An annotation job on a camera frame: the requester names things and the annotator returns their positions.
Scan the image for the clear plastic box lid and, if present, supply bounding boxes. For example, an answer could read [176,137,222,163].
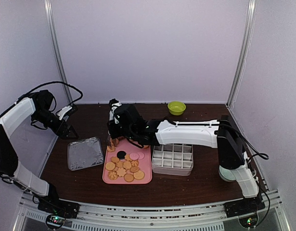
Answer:
[67,137,104,171]

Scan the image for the lilac divided storage box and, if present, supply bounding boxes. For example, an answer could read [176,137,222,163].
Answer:
[152,144,193,176]

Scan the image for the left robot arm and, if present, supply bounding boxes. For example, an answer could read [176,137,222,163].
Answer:
[0,90,78,214]

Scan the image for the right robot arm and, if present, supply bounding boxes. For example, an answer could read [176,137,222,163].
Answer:
[107,99,259,213]

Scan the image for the pink plastic tray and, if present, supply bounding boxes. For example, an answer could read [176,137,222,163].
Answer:
[103,140,152,185]

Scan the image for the black sandwich cookie middle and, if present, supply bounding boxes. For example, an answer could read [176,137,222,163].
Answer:
[117,151,126,160]

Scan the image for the pink sandwich cookie lower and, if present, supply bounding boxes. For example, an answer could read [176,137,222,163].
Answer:
[129,153,139,161]

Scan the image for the pink sandwich cookie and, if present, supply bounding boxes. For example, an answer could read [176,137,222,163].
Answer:
[137,152,145,160]
[129,153,139,161]

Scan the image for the pink sandwich cookie upper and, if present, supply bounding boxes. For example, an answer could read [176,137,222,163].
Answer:
[137,152,145,160]

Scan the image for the swirl butter cookie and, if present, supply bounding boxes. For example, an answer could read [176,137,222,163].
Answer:
[107,171,118,180]

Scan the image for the round dotted biscuit right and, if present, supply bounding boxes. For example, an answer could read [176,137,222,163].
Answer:
[133,170,145,180]

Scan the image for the plain round biscuit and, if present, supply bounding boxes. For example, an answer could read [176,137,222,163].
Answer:
[124,174,134,182]

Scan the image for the green plastic bowl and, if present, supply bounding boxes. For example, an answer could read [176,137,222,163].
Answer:
[167,101,186,116]

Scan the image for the pale celadon ceramic bowl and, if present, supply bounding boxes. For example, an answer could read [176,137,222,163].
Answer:
[219,166,236,182]

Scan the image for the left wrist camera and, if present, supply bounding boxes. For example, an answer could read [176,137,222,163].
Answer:
[56,105,77,120]

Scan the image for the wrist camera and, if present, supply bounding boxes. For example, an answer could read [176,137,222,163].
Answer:
[56,105,77,120]
[109,98,122,120]

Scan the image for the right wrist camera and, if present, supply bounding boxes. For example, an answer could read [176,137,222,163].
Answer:
[109,98,122,120]

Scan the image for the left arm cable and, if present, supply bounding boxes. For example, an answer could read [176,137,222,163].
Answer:
[16,81,83,106]

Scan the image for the left aluminium corner post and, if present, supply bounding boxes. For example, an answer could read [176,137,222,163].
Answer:
[43,0,74,103]

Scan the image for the aluminium corner post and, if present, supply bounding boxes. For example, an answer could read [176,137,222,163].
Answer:
[43,0,74,103]
[227,0,258,109]

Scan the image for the right aluminium corner post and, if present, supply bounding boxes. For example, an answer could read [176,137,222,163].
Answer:
[227,0,258,109]

